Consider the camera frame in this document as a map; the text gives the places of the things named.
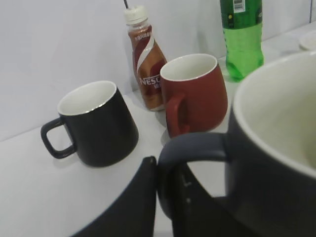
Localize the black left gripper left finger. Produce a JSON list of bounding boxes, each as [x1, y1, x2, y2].
[[73, 156, 157, 237]]

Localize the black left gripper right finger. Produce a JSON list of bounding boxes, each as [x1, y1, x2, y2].
[[171, 164, 249, 237]]

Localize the dark grey round mug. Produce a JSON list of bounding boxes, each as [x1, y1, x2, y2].
[[157, 51, 316, 237]]

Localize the black mug with silver rim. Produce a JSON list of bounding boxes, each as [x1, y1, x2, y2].
[[40, 80, 139, 167]]

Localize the dark red ceramic mug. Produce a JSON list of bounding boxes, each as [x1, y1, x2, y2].
[[160, 53, 228, 138]]

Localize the brown Nescafe coffee bottle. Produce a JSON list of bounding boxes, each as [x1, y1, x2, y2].
[[124, 5, 167, 111]]

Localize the green soda bottle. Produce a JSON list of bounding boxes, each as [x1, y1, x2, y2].
[[220, 0, 264, 82]]

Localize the yellow stacked paper cups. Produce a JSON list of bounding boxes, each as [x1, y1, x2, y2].
[[299, 30, 316, 51]]

